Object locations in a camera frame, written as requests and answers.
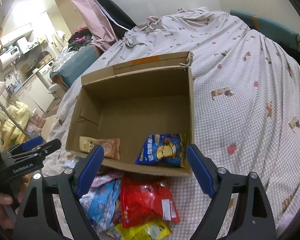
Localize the pink hanging cloth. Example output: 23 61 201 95
71 0 117 51

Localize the brown cardboard box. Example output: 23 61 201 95
66 51 194 177

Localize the pink flat snack packet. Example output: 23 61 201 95
90 171 123 188

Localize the tan brown snack packet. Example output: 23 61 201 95
79 137 120 160

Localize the white water heater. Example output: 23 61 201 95
0 46 21 69

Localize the teal mattress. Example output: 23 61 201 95
49 44 103 90

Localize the light blue white snack bag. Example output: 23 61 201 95
79 178 121 233

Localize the white washing machine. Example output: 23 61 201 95
36 60 54 89

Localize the yellow snack bag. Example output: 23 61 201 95
114 220 173 240

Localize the yellow blanket pile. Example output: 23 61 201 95
1 101 30 140

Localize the blue cartoon snack bag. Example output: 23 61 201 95
135 133 188 168

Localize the pile of dark clothes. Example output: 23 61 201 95
68 27 93 51

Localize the person's left hand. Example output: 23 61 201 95
0 176 29 230

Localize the dotted patterned bed sheet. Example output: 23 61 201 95
41 6 300 240

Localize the red snack bag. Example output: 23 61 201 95
120 173 180 229

